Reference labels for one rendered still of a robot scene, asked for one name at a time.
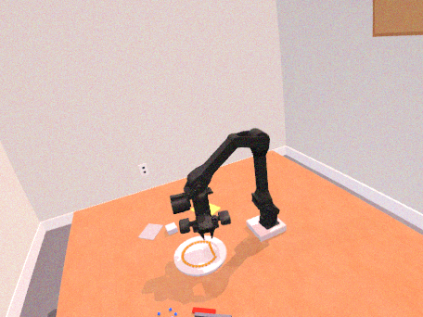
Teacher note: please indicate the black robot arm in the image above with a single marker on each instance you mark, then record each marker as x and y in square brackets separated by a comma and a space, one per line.
[197, 181]

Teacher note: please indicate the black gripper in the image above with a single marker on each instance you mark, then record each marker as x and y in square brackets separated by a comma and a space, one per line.
[223, 217]

